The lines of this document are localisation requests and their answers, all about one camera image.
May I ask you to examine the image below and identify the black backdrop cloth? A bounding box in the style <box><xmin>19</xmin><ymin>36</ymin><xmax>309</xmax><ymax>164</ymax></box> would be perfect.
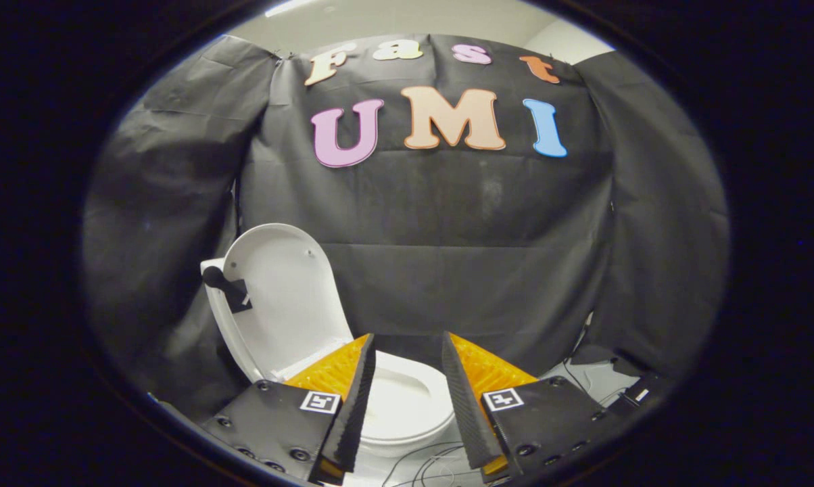
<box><xmin>82</xmin><ymin>34</ymin><xmax>729</xmax><ymax>420</ymax></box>

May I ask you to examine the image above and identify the white toilet lid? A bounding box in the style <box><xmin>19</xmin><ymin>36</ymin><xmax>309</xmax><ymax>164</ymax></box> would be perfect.
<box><xmin>201</xmin><ymin>223</ymin><xmax>354</xmax><ymax>383</ymax></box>

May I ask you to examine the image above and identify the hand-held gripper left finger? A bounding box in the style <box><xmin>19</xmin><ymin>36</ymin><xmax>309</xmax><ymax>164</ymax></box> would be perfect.
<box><xmin>201</xmin><ymin>333</ymin><xmax>377</xmax><ymax>486</ymax></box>

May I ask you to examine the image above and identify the small black floor device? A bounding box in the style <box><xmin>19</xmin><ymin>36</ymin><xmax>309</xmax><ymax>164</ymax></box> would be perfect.
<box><xmin>610</xmin><ymin>379</ymin><xmax>666</xmax><ymax>415</ymax></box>

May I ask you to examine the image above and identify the tangle of floor cables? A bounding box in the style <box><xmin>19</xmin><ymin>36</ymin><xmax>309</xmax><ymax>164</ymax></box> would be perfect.
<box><xmin>380</xmin><ymin>441</ymin><xmax>485</xmax><ymax>487</ymax></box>

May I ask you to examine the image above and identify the white ceramic toilet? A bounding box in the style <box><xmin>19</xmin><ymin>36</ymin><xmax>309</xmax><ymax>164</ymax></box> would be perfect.
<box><xmin>201</xmin><ymin>257</ymin><xmax>456</xmax><ymax>458</ymax></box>

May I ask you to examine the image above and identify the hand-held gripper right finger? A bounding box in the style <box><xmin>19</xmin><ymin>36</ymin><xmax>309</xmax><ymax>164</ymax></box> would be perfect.
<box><xmin>441</xmin><ymin>331</ymin><xmax>614</xmax><ymax>482</ymax></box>

